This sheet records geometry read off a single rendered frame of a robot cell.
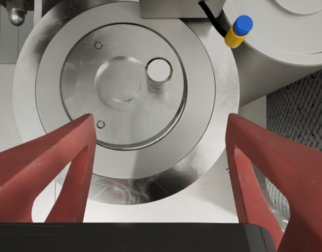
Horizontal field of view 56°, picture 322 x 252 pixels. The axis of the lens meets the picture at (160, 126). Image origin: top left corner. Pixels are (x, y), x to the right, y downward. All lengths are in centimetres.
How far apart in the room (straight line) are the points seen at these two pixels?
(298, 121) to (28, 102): 28
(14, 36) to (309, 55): 297
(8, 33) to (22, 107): 295
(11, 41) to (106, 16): 291
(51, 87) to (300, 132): 26
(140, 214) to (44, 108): 37
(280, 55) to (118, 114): 11
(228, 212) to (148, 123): 39
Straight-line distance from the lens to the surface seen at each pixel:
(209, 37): 21
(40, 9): 23
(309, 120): 35
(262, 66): 23
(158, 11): 20
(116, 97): 18
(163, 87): 16
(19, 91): 22
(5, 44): 315
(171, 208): 54
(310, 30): 24
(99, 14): 21
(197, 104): 19
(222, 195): 54
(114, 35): 19
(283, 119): 41
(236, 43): 16
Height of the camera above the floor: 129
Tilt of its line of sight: 4 degrees down
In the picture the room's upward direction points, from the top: 180 degrees clockwise
